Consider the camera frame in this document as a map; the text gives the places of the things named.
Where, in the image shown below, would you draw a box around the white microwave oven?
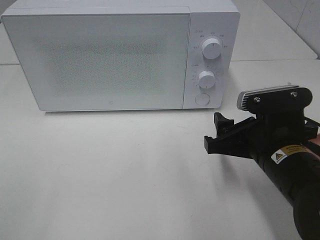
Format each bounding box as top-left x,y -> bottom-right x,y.
1,0 -> 240,111

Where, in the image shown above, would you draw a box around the white microwave knob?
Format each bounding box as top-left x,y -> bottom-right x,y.
201,36 -> 222,60
198,70 -> 216,89

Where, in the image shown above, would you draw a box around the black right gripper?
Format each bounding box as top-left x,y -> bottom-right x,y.
204,110 -> 319,160

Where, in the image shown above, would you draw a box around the white upper microwave knob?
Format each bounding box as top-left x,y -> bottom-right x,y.
201,36 -> 222,60

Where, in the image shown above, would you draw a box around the pink round plate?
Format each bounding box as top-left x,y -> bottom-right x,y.
309,134 -> 320,146

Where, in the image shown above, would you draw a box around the white lower microwave knob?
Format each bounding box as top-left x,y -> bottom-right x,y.
198,70 -> 216,89

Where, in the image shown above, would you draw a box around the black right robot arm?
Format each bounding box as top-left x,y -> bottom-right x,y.
204,110 -> 320,240

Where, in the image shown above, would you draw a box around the white microwave door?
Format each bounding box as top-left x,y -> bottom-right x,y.
2,14 -> 190,112

